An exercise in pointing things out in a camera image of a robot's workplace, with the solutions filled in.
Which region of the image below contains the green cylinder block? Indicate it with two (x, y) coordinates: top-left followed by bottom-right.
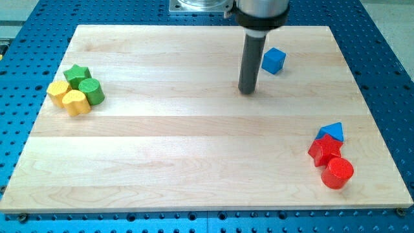
(78, 78), (105, 105)

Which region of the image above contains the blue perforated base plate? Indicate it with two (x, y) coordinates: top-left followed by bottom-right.
(1, 1), (413, 232)

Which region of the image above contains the red cylinder block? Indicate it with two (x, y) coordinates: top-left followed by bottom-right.
(321, 157), (354, 189)

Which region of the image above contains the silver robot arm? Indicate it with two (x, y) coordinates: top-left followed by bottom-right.
(224, 0), (290, 94)

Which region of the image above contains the yellow heart block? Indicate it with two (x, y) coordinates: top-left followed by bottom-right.
(62, 90), (91, 117)

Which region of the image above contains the red star block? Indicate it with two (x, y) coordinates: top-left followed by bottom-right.
(308, 134), (343, 167)

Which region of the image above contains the blue cube block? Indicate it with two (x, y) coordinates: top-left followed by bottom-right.
(261, 48), (287, 74)

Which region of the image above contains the yellow hexagon block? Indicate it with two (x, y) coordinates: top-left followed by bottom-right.
(47, 80), (72, 108)

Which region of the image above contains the green star block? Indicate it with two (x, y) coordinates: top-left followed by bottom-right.
(63, 64), (92, 90)

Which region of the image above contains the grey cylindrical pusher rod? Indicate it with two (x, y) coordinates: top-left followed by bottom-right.
(238, 34), (266, 94)

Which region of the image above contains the blue triangle block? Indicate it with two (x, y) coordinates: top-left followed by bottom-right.
(316, 122), (344, 142)

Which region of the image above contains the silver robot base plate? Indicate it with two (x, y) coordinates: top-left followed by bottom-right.
(168, 0), (233, 15)

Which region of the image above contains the light wooden board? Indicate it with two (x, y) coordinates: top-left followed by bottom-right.
(1, 25), (413, 213)

